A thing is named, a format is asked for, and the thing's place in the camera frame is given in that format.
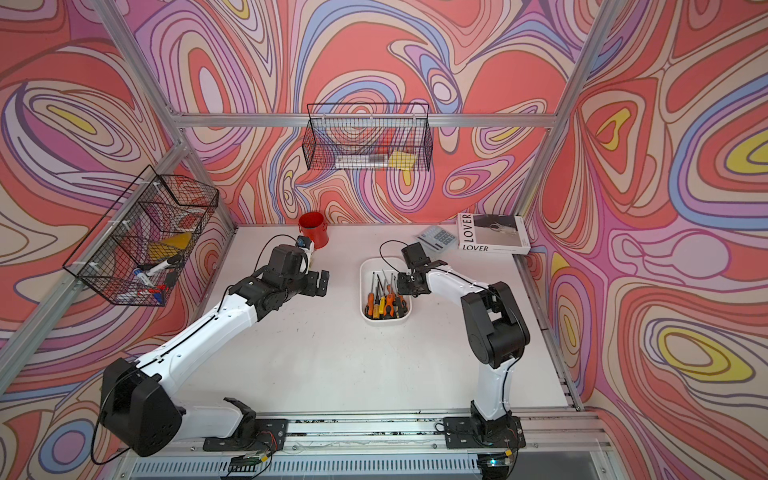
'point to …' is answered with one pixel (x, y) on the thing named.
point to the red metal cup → (313, 226)
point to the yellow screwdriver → (382, 300)
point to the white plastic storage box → (378, 288)
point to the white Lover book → (492, 232)
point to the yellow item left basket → (168, 248)
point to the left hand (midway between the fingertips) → (316, 273)
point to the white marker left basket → (173, 262)
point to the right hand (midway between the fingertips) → (407, 293)
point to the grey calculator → (436, 237)
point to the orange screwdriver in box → (371, 299)
